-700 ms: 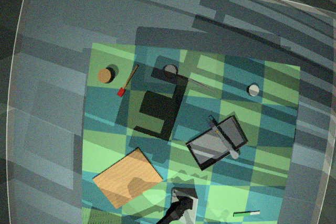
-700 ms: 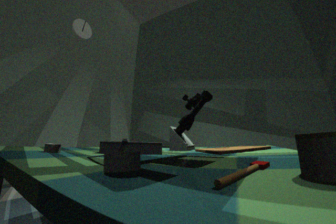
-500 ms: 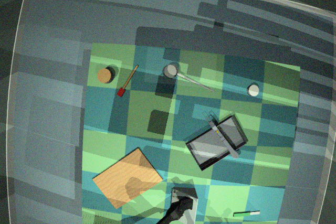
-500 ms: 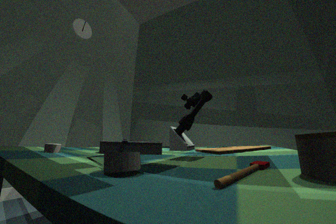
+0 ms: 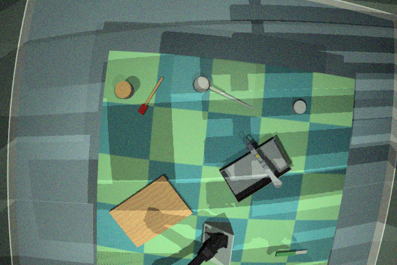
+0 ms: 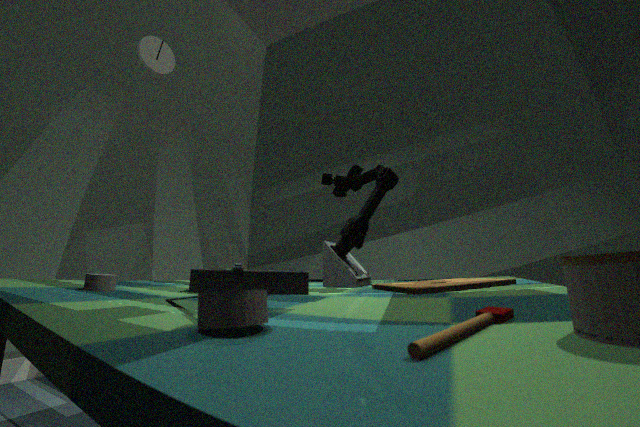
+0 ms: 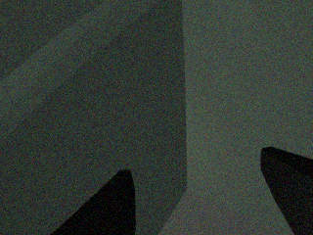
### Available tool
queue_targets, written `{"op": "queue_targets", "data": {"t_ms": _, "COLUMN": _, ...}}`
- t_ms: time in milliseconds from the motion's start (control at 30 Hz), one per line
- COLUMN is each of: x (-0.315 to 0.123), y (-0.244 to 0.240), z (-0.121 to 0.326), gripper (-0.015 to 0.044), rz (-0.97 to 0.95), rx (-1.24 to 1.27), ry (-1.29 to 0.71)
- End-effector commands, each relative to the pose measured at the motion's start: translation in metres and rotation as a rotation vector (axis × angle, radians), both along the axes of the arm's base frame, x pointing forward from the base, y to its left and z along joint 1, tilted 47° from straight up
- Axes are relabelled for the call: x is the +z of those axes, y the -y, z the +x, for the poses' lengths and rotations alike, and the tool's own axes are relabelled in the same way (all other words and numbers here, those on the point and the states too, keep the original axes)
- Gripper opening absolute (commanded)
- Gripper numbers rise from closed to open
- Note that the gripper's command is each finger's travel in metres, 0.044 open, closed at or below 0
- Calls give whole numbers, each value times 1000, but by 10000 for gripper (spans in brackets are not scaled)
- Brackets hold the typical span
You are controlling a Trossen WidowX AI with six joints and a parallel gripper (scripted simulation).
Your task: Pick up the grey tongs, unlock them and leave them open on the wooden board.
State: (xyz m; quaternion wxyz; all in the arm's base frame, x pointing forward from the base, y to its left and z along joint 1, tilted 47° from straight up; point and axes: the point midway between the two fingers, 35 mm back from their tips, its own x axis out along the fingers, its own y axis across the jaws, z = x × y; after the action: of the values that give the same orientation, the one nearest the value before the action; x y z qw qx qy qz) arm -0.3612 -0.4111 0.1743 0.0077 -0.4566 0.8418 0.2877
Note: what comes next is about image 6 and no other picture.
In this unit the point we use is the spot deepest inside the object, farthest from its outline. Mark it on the wooden cutting board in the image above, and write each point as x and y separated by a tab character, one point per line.
442	285

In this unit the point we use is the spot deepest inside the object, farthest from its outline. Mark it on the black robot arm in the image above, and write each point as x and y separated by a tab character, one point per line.
358	226

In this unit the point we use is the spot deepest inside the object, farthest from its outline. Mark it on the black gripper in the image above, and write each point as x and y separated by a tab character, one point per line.
328	180

